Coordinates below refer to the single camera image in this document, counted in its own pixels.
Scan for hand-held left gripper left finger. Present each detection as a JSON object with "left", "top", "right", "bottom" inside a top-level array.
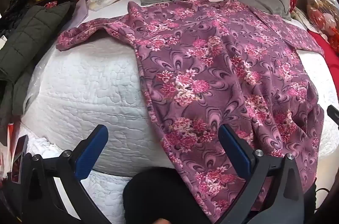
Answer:
[{"left": 7, "top": 124, "right": 112, "bottom": 224}]

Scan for purple floral garment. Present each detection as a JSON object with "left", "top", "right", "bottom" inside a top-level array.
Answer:
[{"left": 56, "top": 0, "right": 326, "bottom": 223}]

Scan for plain red cloth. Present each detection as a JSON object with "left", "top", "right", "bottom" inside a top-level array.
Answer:
[{"left": 307, "top": 29, "right": 339, "bottom": 69}]

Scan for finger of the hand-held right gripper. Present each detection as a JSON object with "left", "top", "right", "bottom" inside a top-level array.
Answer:
[{"left": 326, "top": 105, "right": 339, "bottom": 125}]

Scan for pale lilac paper sheet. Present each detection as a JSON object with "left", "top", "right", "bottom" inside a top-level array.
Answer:
[{"left": 71, "top": 0, "right": 89, "bottom": 29}]

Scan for plastic bag of plush toys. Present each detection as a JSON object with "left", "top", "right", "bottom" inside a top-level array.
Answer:
[{"left": 300, "top": 0, "right": 339, "bottom": 55}]

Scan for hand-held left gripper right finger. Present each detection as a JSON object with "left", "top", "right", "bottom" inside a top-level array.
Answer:
[{"left": 217, "top": 124, "right": 306, "bottom": 224}]

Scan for olive puffer jacket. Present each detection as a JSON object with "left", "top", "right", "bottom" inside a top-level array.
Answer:
[{"left": 0, "top": 0, "right": 79, "bottom": 127}]

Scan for red and white bag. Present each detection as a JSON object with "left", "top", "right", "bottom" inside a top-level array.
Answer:
[{"left": 0, "top": 122, "right": 14, "bottom": 180}]

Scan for dark cloth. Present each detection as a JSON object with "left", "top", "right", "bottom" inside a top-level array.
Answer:
[{"left": 122, "top": 168, "right": 210, "bottom": 224}]

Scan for black cable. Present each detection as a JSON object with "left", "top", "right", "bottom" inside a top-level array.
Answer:
[{"left": 313, "top": 178, "right": 329, "bottom": 214}]

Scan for white quilted bed cover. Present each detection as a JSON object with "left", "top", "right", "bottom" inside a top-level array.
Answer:
[{"left": 12, "top": 0, "right": 339, "bottom": 224}]

